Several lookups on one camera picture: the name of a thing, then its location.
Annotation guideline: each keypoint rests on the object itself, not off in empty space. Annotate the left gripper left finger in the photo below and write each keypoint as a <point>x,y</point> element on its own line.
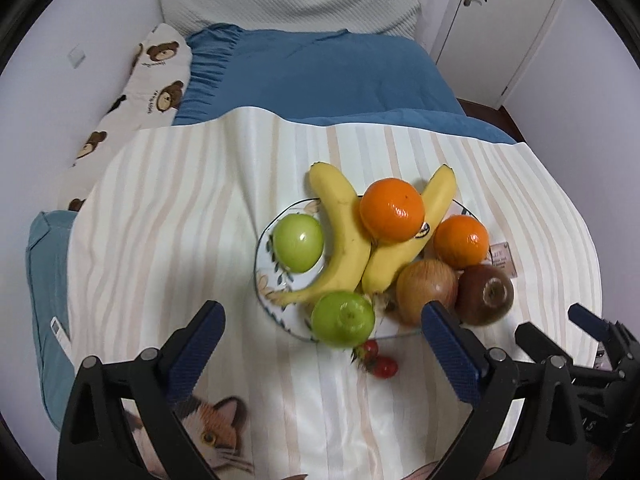
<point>96,441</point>

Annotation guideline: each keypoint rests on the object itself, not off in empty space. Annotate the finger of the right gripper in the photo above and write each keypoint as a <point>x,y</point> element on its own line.
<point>539,347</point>
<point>617,341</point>

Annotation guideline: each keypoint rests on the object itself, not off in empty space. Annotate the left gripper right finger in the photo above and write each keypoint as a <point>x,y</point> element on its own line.
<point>548,442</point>

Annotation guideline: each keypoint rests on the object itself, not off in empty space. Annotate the brown-red apple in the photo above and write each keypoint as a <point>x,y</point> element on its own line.
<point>485,295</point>

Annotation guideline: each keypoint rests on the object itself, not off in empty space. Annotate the orange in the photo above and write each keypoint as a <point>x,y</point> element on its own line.
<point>461,241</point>
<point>392,210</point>

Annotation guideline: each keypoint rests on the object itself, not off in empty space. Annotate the cherry tomato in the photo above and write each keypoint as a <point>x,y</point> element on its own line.
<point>383,367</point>
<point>366,352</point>

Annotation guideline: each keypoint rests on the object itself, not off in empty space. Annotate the brown blanket label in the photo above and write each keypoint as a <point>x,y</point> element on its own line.
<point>500,255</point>

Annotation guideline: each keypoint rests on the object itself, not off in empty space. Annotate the white remote control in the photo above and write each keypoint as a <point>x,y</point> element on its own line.
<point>61,337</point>

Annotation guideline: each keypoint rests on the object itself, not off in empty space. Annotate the red-brown apple on plate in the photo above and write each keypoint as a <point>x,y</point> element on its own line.
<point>421,282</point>

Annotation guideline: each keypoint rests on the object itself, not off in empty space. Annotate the right yellow banana with sticker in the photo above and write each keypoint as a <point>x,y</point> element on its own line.
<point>387,260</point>

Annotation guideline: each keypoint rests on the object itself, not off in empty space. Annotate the left yellow banana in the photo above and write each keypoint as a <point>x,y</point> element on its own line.
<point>351,247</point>

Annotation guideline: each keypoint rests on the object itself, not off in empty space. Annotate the teal pillow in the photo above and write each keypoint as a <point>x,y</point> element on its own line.
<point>46,273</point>

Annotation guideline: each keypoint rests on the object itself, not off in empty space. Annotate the striped cat blanket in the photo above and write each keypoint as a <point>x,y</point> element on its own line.
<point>175,220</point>

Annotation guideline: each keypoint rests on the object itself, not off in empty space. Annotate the floral oval plate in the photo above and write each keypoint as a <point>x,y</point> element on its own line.
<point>270,277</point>

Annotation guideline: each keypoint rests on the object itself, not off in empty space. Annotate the small green apple on plate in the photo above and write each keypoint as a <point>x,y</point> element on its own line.
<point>298,242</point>

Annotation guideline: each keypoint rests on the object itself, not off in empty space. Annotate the white door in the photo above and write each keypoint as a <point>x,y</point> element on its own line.
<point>481,51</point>

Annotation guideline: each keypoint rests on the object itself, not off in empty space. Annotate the blue duvet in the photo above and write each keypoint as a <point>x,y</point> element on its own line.
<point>323,79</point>

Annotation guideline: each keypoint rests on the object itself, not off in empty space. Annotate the bear print pillow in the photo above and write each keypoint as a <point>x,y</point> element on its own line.
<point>150,99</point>

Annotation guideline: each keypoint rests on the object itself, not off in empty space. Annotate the grey quilted pillow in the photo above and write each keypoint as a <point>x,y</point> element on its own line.
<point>399,18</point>

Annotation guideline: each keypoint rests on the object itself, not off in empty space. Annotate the wall switch left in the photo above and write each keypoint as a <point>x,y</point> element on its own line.
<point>76,56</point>

